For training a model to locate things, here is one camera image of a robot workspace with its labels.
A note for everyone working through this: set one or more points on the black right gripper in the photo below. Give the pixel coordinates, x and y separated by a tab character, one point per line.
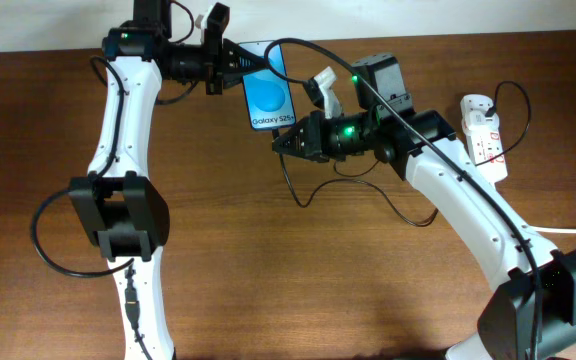
315	129

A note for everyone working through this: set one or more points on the white power strip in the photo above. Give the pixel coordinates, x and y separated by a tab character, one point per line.
484	148

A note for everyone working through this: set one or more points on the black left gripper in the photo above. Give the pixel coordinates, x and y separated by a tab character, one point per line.
228	75

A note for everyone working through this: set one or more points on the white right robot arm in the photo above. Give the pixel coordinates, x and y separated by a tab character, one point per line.
532	312

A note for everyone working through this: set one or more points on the white USB charger plug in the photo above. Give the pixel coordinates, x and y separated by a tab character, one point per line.
476	121

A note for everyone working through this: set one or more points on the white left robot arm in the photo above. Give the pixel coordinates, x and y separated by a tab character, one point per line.
122	213

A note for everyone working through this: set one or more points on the blue Galaxy smartphone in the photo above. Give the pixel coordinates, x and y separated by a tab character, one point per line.
269	101

